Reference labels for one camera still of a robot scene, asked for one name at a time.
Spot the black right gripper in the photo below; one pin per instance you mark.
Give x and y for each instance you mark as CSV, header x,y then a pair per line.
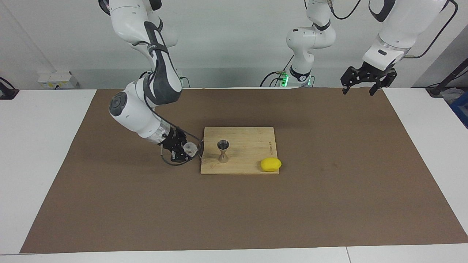
x,y
173,139

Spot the black clamp mount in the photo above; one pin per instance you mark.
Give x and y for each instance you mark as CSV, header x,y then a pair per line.
x,y
6,93

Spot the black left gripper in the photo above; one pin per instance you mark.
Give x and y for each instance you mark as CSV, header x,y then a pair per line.
x,y
369,72

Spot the yellow lemon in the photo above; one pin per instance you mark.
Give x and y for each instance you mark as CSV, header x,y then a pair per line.
x,y
271,164

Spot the brown table mat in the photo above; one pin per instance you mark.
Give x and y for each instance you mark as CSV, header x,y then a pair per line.
x,y
234,212

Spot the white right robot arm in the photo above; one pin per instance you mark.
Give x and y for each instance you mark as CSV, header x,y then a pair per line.
x,y
135,109

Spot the steel cocktail jigger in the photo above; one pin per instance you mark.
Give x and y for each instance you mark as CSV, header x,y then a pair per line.
x,y
223,146

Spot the wooden cutting board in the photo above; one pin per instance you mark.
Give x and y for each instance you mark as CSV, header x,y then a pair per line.
x,y
248,146

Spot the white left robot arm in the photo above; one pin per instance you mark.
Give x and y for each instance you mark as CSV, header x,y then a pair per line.
x,y
402,25

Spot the clear glass cup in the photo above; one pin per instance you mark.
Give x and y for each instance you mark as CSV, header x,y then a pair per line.
x,y
190,149

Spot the white wall socket box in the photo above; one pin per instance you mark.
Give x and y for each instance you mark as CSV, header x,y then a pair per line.
x,y
55,78

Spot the black stand leg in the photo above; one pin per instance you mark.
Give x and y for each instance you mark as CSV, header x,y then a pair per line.
x,y
448,78

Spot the blue crate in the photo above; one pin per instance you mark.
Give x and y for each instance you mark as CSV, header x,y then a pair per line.
x,y
461,107

